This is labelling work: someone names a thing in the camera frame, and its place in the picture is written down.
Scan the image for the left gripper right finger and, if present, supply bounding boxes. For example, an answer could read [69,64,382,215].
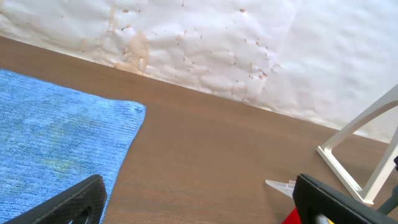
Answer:
[292,174,398,224]

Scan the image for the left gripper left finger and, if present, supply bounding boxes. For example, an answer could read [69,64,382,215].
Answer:
[5,174,108,224]

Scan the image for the red and yellow tip box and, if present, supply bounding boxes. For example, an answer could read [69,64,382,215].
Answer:
[265,179,335,224]

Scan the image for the white and blue stand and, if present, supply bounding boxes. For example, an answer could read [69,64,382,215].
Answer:
[316,83,398,215]

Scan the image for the blue cloth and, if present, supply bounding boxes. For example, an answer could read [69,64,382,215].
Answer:
[0,68,147,224]

